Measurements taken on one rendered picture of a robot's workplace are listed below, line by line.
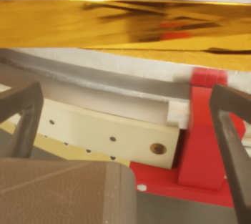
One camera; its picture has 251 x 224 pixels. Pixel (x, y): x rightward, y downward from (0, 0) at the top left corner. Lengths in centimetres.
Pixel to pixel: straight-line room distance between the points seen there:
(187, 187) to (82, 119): 11
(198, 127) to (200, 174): 5
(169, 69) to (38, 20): 12
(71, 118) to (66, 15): 9
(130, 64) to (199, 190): 13
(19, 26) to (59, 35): 4
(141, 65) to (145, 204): 17
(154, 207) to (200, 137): 15
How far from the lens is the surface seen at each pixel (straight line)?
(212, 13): 22
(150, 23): 22
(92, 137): 22
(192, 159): 19
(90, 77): 25
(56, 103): 22
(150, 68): 21
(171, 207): 30
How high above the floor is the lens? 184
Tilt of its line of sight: 36 degrees down
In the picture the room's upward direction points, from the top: 1 degrees clockwise
